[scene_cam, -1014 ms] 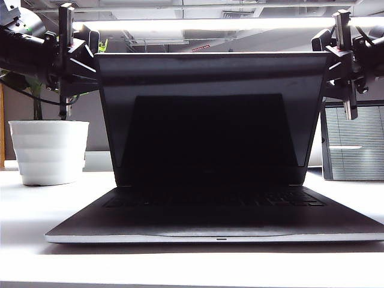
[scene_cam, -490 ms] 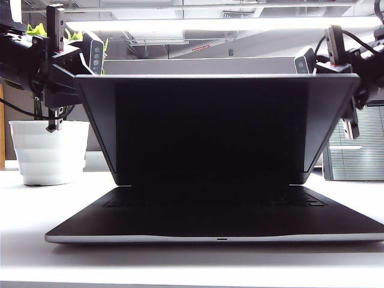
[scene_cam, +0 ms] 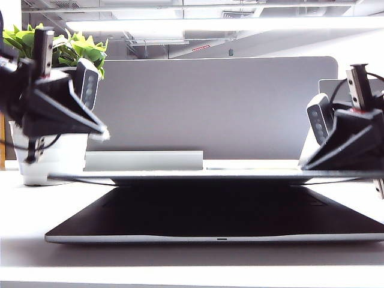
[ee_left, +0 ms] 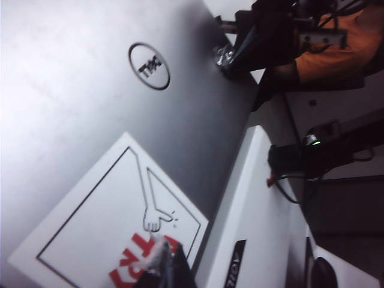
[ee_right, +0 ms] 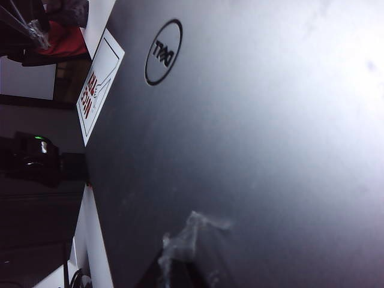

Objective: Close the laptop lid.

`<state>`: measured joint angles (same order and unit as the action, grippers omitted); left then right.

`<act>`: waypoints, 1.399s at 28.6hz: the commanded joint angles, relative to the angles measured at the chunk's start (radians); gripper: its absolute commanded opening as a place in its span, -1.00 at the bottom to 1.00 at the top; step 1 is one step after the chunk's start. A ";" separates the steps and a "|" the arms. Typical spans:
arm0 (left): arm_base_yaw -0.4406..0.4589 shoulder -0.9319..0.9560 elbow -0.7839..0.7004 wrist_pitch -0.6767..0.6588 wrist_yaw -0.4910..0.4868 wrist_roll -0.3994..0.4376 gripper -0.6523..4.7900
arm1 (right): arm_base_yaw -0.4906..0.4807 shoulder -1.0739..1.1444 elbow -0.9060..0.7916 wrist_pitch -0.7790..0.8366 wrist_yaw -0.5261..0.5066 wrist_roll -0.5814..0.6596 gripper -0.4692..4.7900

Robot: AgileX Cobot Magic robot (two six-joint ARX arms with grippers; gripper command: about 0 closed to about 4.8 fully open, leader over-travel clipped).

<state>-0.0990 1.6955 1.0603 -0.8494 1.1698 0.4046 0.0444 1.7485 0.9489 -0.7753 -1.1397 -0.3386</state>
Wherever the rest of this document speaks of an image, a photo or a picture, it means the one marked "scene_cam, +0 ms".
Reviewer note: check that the right gripper with rail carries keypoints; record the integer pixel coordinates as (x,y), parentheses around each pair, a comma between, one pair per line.
(361,90)

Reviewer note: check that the silver divider mounting bracket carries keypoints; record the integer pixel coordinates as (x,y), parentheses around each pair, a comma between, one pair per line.
(144,161)

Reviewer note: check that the black framed reflective tablet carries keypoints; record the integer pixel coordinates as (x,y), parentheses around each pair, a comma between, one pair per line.
(328,87)

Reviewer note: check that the long ceiling light strip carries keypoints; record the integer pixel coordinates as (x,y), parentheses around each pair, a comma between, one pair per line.
(225,24)

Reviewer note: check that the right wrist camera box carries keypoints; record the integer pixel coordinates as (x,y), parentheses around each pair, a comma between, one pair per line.
(319,120)

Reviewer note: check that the grey desk divider panel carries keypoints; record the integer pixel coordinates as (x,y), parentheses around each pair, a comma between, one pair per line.
(210,105)

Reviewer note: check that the red ceiling sign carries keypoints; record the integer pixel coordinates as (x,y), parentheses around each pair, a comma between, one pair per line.
(200,48)

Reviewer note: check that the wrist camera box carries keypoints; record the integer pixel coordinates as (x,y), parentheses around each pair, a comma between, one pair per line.
(88,84)
(319,120)

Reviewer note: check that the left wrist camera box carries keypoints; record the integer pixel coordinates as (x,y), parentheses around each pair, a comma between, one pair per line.
(88,84)

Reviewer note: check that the green artificial plant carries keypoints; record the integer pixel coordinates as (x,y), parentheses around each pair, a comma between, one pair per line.
(87,49)

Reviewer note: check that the ceiling air vent grille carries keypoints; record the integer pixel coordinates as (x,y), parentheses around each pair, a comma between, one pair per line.
(238,14)

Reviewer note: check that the white ribbed plant pot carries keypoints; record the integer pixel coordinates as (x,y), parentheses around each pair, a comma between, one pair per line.
(72,153)

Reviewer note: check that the white angled stand panel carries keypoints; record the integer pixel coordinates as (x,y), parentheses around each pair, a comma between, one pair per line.
(306,147)

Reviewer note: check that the left gripper with rail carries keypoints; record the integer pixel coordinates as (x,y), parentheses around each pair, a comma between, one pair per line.
(15,87)

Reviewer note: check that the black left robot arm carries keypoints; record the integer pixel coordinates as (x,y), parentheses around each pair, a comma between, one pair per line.
(1,24)

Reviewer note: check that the silver Dell laptop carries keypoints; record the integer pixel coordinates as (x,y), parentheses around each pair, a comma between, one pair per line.
(210,210)

